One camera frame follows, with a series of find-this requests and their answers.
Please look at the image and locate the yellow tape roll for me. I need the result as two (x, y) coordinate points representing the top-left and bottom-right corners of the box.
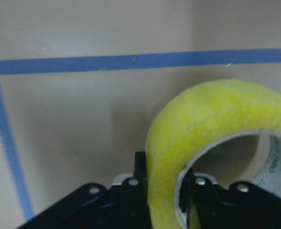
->
(146, 79), (281, 229)

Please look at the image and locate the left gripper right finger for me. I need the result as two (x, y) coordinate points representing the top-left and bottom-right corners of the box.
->
(180, 169), (281, 229)

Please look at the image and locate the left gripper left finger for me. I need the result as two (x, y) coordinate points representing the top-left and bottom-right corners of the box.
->
(20, 152), (152, 229)

